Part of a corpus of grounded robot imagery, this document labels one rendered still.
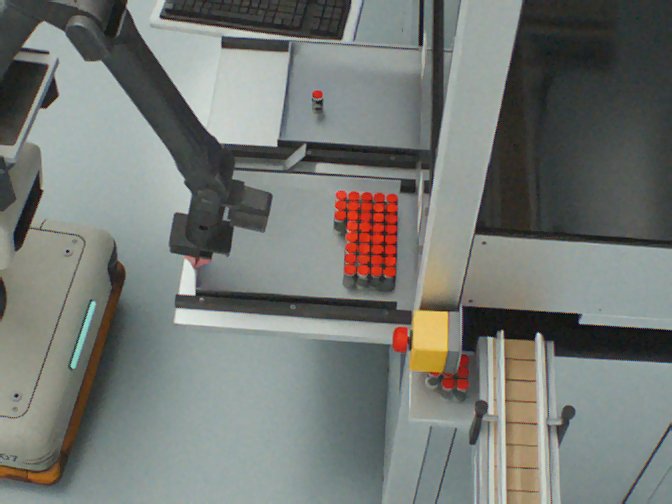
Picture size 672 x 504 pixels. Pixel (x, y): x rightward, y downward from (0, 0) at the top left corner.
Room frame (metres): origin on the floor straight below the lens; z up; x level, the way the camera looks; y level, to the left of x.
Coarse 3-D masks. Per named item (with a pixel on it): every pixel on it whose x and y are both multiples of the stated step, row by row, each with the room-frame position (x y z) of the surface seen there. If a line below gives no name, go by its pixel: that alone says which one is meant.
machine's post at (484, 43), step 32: (480, 0) 0.97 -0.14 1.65; (512, 0) 0.97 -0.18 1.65; (480, 32) 0.97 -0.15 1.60; (512, 32) 0.97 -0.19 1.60; (480, 64) 0.97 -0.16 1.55; (448, 96) 1.00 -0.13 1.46; (480, 96) 0.97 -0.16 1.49; (448, 128) 0.97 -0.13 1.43; (480, 128) 0.97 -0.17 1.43; (448, 160) 0.97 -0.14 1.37; (480, 160) 0.97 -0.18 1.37; (448, 192) 0.97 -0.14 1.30; (480, 192) 0.97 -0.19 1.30; (448, 224) 0.97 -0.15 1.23; (448, 256) 0.97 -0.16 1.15; (448, 288) 0.97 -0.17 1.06; (416, 448) 0.97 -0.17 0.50; (416, 480) 0.97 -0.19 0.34
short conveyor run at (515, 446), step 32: (480, 352) 0.94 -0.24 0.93; (512, 352) 0.94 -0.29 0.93; (544, 352) 0.94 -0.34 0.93; (480, 384) 0.88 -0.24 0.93; (512, 384) 0.88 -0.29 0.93; (544, 384) 0.86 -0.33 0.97; (480, 416) 0.80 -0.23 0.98; (512, 416) 0.82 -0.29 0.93; (544, 416) 0.81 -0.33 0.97; (480, 448) 0.76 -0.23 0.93; (512, 448) 0.77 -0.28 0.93; (544, 448) 0.75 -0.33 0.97; (480, 480) 0.71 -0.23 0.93; (512, 480) 0.71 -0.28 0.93; (544, 480) 0.70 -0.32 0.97
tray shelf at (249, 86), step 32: (224, 64) 1.60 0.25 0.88; (256, 64) 1.61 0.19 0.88; (224, 96) 1.51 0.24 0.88; (256, 96) 1.52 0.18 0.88; (224, 128) 1.43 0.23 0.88; (256, 128) 1.43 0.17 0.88; (416, 192) 1.30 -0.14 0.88; (416, 224) 1.23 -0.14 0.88; (416, 256) 1.16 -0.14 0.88; (192, 288) 1.06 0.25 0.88; (416, 288) 1.09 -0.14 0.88; (192, 320) 1.00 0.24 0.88; (224, 320) 1.00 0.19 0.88; (256, 320) 1.01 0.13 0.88; (288, 320) 1.01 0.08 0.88; (320, 320) 1.01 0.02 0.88
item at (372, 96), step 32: (288, 64) 1.58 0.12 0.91; (320, 64) 1.61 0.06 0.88; (352, 64) 1.62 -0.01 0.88; (384, 64) 1.62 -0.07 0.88; (416, 64) 1.63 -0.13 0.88; (288, 96) 1.52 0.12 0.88; (352, 96) 1.53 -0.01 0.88; (384, 96) 1.53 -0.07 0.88; (416, 96) 1.54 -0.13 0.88; (288, 128) 1.44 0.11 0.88; (320, 128) 1.44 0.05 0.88; (352, 128) 1.45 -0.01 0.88; (384, 128) 1.45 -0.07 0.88; (416, 128) 1.45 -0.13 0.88
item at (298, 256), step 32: (288, 192) 1.28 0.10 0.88; (320, 192) 1.29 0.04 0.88; (384, 192) 1.29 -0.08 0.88; (288, 224) 1.21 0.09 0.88; (320, 224) 1.21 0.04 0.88; (224, 256) 1.13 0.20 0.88; (256, 256) 1.14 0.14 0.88; (288, 256) 1.14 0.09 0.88; (320, 256) 1.14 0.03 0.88; (224, 288) 1.05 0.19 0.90; (256, 288) 1.07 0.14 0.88; (288, 288) 1.07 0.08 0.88; (320, 288) 1.08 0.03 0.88
